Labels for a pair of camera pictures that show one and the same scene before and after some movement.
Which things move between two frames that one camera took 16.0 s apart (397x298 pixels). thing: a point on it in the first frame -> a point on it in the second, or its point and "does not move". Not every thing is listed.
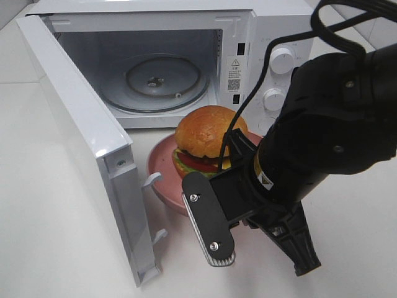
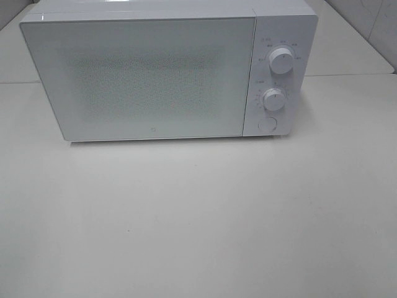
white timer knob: x=273 y=99 does not move
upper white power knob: x=281 y=61 does not move
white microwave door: x=111 y=145 -> x=144 y=78
